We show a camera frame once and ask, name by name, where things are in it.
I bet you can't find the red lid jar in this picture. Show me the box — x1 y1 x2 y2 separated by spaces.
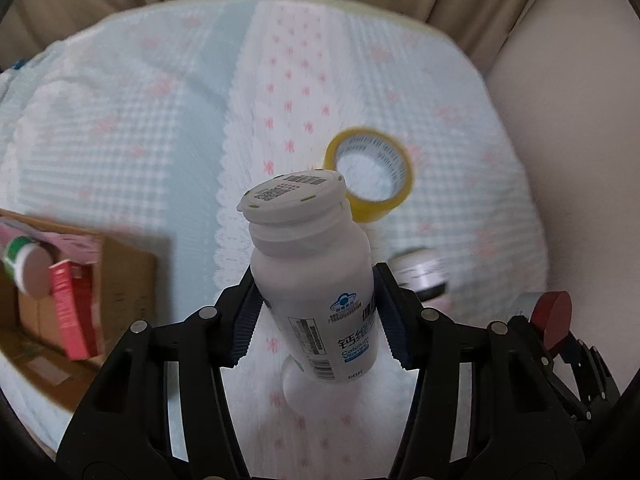
511 290 573 351

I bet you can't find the small black white jar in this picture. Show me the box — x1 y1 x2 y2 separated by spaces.
388 248 451 312

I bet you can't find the red carton box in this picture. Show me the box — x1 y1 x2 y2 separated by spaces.
50 259 100 361

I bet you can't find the white round case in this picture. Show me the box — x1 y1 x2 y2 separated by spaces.
281 356 338 419

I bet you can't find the green label white jar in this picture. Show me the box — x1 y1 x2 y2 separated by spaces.
2 236 53 300

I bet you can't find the white supplement bottle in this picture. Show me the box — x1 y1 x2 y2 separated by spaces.
238 169 378 384

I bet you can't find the brown cardboard box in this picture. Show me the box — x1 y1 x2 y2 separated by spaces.
1 210 156 411

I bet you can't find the light blue patterned blanket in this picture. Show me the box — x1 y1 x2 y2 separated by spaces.
0 0 549 478

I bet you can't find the yellow tape roll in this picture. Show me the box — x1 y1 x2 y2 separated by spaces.
323 127 413 223

